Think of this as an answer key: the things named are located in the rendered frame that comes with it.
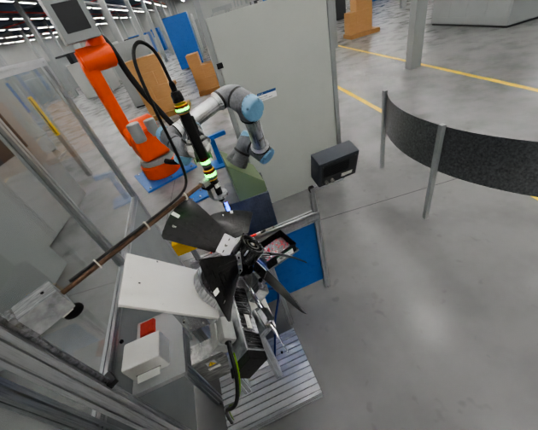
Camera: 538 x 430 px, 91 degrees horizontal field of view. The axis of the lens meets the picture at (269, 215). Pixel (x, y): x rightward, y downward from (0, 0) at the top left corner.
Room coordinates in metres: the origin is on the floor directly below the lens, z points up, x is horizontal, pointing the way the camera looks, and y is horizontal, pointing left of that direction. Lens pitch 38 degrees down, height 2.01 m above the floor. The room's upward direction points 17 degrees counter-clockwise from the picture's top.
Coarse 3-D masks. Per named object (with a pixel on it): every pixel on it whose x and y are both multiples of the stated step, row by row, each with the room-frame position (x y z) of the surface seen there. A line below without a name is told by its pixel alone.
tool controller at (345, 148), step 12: (348, 144) 1.39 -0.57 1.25; (312, 156) 1.37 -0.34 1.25; (324, 156) 1.35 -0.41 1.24; (336, 156) 1.32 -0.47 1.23; (348, 156) 1.31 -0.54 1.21; (312, 168) 1.40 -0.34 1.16; (324, 168) 1.30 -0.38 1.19; (336, 168) 1.32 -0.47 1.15; (348, 168) 1.34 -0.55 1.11; (324, 180) 1.32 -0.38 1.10
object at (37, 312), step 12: (48, 288) 0.52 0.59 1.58; (24, 300) 0.50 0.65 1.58; (36, 300) 0.49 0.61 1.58; (48, 300) 0.48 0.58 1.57; (60, 300) 0.49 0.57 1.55; (12, 312) 0.47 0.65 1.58; (24, 312) 0.46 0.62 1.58; (36, 312) 0.46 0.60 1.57; (48, 312) 0.47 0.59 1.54; (60, 312) 0.48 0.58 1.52; (24, 324) 0.44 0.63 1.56; (36, 324) 0.45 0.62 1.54; (48, 324) 0.45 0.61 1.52; (36, 336) 0.44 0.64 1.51
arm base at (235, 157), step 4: (236, 148) 1.65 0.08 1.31; (232, 152) 1.66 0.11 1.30; (236, 152) 1.64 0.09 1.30; (240, 152) 1.63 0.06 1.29; (228, 156) 1.65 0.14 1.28; (232, 156) 1.64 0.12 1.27; (236, 156) 1.62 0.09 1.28; (240, 156) 1.62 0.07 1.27; (244, 156) 1.62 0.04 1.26; (248, 156) 1.64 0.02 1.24; (228, 160) 1.63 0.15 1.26; (232, 160) 1.61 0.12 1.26; (236, 160) 1.61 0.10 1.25; (240, 160) 1.61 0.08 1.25; (244, 160) 1.62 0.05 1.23; (248, 160) 1.65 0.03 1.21; (232, 164) 1.60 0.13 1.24; (236, 164) 1.60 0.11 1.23; (240, 164) 1.60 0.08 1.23; (244, 164) 1.63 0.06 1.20; (244, 168) 1.62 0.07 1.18
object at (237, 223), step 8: (216, 216) 1.13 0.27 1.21; (232, 216) 1.12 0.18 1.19; (240, 216) 1.11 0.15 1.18; (248, 216) 1.11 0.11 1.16; (224, 224) 1.06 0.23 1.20; (232, 224) 1.04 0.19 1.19; (240, 224) 1.03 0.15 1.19; (248, 224) 1.02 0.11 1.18; (232, 232) 0.99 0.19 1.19; (240, 232) 0.97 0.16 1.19; (248, 232) 0.96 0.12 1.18
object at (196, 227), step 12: (180, 204) 0.96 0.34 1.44; (192, 204) 0.97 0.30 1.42; (180, 216) 0.90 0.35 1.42; (192, 216) 0.91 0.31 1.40; (204, 216) 0.93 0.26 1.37; (168, 228) 0.85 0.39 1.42; (180, 228) 0.86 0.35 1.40; (192, 228) 0.87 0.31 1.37; (204, 228) 0.88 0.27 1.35; (216, 228) 0.89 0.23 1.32; (168, 240) 0.81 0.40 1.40; (180, 240) 0.82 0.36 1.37; (192, 240) 0.83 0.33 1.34; (204, 240) 0.84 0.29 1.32; (216, 240) 0.85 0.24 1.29
